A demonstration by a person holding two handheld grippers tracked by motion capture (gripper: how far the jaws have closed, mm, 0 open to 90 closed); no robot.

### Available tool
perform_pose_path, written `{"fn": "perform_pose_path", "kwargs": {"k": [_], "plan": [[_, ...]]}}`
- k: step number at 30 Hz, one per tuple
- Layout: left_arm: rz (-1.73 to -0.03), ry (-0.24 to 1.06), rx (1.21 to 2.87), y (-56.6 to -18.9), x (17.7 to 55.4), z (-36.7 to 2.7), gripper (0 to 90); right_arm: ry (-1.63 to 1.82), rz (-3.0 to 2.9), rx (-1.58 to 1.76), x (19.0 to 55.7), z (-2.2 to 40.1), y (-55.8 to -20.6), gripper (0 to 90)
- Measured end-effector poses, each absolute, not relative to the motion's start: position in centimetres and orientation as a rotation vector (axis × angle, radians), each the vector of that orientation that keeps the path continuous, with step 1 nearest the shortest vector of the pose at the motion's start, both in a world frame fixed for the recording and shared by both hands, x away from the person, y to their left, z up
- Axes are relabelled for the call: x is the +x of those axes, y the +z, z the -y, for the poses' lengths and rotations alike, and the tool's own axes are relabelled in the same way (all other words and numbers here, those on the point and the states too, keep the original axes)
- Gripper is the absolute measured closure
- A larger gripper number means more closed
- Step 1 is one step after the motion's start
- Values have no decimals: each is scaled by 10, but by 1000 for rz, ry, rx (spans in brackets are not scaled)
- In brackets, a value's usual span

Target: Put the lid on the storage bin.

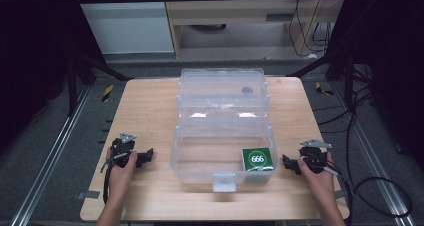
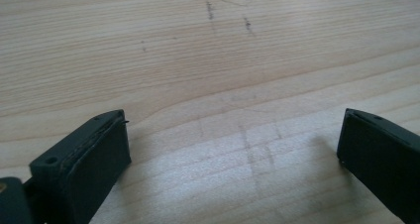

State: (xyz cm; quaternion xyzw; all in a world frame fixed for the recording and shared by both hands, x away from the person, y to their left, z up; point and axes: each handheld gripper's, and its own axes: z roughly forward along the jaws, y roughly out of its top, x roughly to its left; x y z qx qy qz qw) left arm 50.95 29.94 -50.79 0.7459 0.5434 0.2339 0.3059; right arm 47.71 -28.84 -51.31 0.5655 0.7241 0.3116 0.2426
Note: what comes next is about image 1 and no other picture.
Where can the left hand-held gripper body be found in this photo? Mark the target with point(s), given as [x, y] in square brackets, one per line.
[120, 147]

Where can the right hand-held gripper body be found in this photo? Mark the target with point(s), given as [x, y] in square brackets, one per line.
[313, 157]

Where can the green square box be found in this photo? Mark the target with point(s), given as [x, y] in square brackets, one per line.
[258, 159]

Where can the clear plastic storage box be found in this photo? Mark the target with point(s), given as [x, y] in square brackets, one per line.
[223, 126]

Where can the person's left hand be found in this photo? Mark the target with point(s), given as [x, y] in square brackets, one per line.
[121, 179]

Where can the person's right hand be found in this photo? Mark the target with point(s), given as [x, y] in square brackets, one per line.
[320, 184]

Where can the grey tape strip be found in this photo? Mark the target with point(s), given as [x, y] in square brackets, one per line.
[88, 195]
[340, 194]

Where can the yellow black striped tape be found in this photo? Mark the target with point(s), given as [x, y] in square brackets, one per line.
[107, 92]
[322, 89]

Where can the black curtain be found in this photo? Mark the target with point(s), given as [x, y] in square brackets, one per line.
[390, 69]
[33, 59]

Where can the white cabinet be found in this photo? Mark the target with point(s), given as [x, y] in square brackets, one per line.
[126, 22]

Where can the light wooden desk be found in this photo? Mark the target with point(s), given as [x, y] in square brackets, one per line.
[246, 12]

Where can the aluminium floor rail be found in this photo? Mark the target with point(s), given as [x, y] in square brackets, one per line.
[50, 156]
[373, 152]

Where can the black diagonal frame strut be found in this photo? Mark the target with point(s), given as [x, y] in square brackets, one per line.
[320, 64]
[100, 66]

